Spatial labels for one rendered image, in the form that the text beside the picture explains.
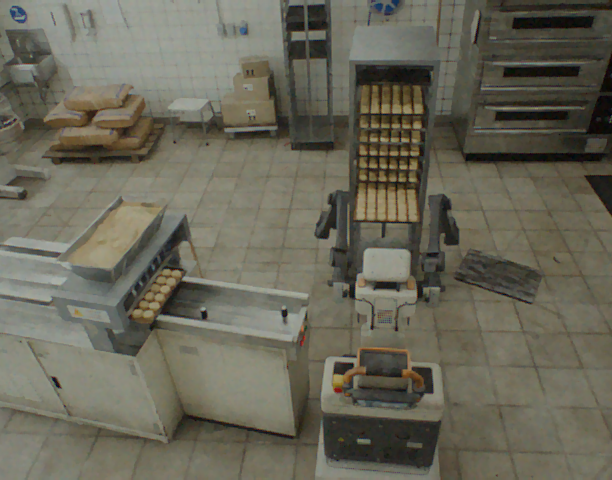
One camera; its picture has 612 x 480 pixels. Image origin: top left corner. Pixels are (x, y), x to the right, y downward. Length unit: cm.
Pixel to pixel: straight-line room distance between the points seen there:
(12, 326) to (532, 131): 472
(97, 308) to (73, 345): 39
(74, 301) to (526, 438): 252
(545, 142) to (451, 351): 289
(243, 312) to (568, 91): 401
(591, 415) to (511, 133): 299
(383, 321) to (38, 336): 171
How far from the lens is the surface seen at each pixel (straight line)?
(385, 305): 235
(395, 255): 230
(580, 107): 565
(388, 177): 328
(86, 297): 248
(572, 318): 408
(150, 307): 271
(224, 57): 636
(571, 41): 535
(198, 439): 327
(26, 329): 300
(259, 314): 264
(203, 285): 280
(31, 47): 720
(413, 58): 290
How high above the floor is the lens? 272
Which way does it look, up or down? 38 degrees down
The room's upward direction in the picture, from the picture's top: 3 degrees counter-clockwise
